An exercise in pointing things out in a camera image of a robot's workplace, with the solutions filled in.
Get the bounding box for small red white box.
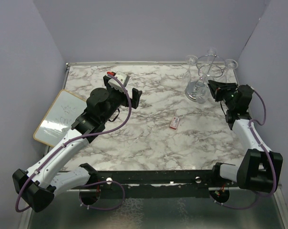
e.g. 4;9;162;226
170;116;180;129

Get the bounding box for clear wine glass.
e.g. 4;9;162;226
195;84;210;104
183;55;198;83
206;47;217;64
216;59;238;83

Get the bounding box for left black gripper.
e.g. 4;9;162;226
101;77;142;123

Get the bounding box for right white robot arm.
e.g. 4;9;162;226
208;80;283;197

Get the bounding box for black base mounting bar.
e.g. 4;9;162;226
70;167;240;200

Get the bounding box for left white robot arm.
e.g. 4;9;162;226
12;72;142;212

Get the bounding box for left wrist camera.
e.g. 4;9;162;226
107;72;130;92

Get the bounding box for yellow framed whiteboard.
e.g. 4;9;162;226
33;90;86;147

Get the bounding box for chrome wine glass rack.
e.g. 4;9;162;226
185;54;225;103

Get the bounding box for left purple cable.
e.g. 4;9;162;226
15;73;132;212

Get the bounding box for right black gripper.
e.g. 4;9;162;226
208;80;238;110

